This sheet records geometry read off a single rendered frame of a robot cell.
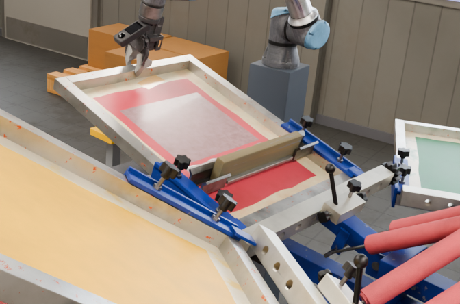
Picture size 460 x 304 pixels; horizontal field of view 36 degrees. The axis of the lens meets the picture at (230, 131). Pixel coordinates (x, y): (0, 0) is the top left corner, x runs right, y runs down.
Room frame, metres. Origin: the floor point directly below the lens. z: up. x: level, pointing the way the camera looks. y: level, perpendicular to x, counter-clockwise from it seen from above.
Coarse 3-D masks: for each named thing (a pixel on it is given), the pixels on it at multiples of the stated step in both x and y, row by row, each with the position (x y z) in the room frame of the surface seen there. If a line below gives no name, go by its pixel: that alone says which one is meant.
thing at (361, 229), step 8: (352, 216) 1.70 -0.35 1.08; (328, 224) 1.70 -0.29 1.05; (344, 224) 1.66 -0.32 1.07; (352, 224) 1.67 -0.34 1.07; (360, 224) 1.68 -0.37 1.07; (336, 232) 1.68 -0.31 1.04; (352, 232) 1.65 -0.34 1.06; (360, 232) 1.64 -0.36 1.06; (368, 232) 1.65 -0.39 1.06; (376, 232) 1.67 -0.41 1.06; (352, 240) 1.65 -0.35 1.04; (360, 240) 1.63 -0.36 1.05
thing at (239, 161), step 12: (264, 144) 1.90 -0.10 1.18; (276, 144) 1.92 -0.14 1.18; (288, 144) 1.97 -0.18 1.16; (228, 156) 1.78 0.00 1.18; (240, 156) 1.80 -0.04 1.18; (252, 156) 1.84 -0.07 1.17; (264, 156) 1.89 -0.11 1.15; (276, 156) 1.95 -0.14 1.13; (216, 168) 1.76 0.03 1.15; (228, 168) 1.77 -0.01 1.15; (240, 168) 1.82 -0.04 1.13; (252, 168) 1.87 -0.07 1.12
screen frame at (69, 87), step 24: (96, 72) 2.16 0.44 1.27; (120, 72) 2.21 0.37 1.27; (144, 72) 2.29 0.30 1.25; (168, 72) 2.38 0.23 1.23; (192, 72) 2.44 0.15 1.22; (72, 96) 2.00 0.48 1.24; (240, 96) 2.30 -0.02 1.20; (96, 120) 1.92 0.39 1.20; (264, 120) 2.21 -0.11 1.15; (120, 144) 1.85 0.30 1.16; (144, 168) 1.78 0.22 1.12; (336, 168) 2.02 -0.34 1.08; (312, 192) 1.85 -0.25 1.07; (264, 216) 1.67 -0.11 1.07
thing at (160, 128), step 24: (120, 96) 2.13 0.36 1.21; (144, 96) 2.17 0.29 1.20; (120, 120) 1.99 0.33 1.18; (144, 120) 2.03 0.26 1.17; (168, 120) 2.07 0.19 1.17; (168, 144) 1.94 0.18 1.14; (192, 144) 1.97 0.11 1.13; (216, 192) 1.77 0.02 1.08; (240, 192) 1.80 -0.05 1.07; (264, 192) 1.84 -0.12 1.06
